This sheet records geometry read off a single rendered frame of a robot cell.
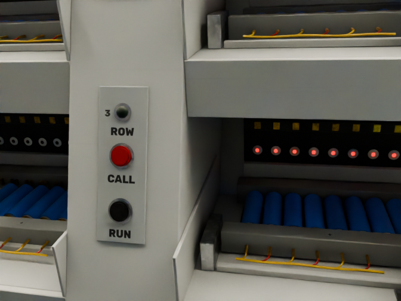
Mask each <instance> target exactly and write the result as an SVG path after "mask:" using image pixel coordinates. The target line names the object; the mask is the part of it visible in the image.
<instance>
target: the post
mask: <svg viewBox="0 0 401 301"><path fill-rule="evenodd" d="M100 87H149V102H148V127H147V174H146V221H145V244H131V243H124V242H110V241H97V187H98V129H99V99H100ZM221 137H222V118H216V117H188V116H187V103H186V84H185V73H184V54H183V34H182V24H181V4H180V0H71V32H70V99H69V165H68V199H67V266H66V301H176V298H175V285H174V271H173V264H172V257H173V255H174V253H175V250H176V248H177V246H178V243H179V241H180V238H181V236H182V234H183V232H184V229H185V227H186V225H187V222H188V220H189V217H190V215H191V213H192V210H193V207H194V206H195V203H196V201H197V198H198V196H199V194H200V191H201V189H202V186H203V184H204V182H205V179H206V177H207V175H208V172H209V170H210V168H211V165H212V163H213V161H214V158H215V156H216V155H218V167H219V188H220V174H221Z"/></svg>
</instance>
